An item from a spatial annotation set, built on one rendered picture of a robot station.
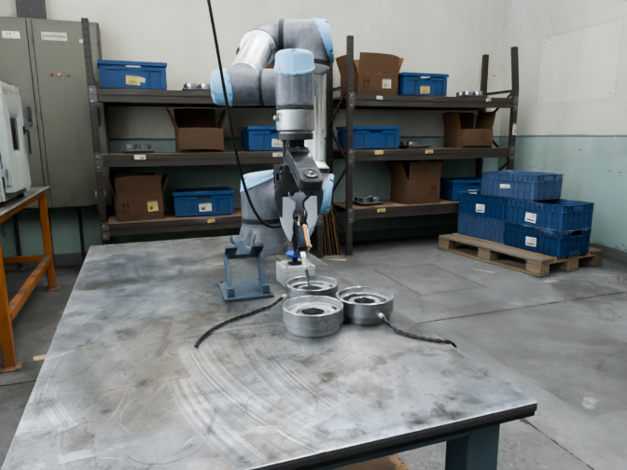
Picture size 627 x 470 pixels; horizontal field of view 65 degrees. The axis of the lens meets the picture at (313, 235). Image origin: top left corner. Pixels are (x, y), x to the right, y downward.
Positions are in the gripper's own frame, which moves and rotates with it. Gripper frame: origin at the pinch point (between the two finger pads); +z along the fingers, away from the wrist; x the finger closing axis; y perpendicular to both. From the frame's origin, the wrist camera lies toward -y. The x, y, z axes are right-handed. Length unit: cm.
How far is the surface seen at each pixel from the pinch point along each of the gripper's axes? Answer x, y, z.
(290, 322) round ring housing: 6.9, -18.7, 10.7
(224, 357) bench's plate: 18.5, -23.5, 13.1
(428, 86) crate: -229, 352, -67
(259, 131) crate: -60, 343, -25
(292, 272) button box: -0.2, 7.1, 9.7
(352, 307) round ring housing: -4.5, -17.5, 9.8
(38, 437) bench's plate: 41, -38, 13
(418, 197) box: -221, 349, 41
